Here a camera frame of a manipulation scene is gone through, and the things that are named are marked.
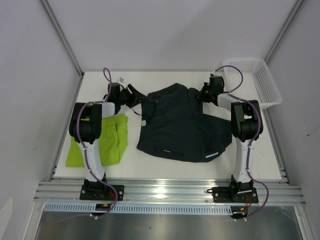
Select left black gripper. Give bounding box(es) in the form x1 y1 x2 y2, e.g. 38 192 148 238
117 84 146 109

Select dark green shorts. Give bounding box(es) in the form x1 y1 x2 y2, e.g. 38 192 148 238
137 83 233 163

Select lime green shorts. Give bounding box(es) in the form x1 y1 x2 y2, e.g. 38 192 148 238
65 113 128 167

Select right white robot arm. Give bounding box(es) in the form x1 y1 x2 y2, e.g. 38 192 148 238
197 74 263 202

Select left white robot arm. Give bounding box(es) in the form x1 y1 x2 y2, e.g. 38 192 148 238
69 82 146 200

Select white plastic basket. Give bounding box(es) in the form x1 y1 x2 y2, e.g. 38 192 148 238
222 57 282 109

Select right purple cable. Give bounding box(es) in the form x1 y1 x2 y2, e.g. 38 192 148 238
211 65 270 222

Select purple cable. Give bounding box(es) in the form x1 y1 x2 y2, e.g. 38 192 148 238
56 67 120 222
211 65 270 222

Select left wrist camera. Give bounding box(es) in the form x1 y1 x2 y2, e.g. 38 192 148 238
117 77 125 85

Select right aluminium frame post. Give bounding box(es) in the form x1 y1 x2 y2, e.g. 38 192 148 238
264 0 307 65

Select aluminium frame post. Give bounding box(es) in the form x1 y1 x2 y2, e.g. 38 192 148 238
38 0 84 78
264 0 307 65

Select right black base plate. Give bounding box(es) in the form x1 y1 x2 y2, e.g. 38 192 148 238
206 186 259 204

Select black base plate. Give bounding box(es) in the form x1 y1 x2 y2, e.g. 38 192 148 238
79 184 125 201
206 186 259 204

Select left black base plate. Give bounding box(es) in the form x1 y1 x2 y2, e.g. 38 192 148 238
79 184 125 201

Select left aluminium frame post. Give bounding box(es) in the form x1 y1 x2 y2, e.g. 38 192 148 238
38 0 84 78

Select aluminium mounting rail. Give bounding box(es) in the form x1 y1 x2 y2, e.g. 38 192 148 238
33 178 306 206

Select perforated cable tray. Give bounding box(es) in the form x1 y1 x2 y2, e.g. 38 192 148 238
44 202 233 216

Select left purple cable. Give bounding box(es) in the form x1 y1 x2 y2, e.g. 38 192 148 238
56 67 120 222

